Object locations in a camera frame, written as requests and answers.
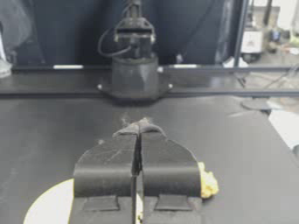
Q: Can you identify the yellow round plate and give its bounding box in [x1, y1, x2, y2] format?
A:
[22, 178, 145, 224]

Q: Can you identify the fried chicken nugget toy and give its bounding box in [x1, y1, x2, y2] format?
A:
[197, 161, 220, 200]

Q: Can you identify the grey round stand base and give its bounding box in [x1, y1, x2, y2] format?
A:
[238, 97, 274, 111]

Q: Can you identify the white paper sheet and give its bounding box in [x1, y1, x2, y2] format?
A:
[266, 109, 299, 151]

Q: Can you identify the white background device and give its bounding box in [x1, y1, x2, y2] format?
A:
[240, 28, 265, 55]

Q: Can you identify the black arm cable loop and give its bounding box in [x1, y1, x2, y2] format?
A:
[97, 26, 132, 58]

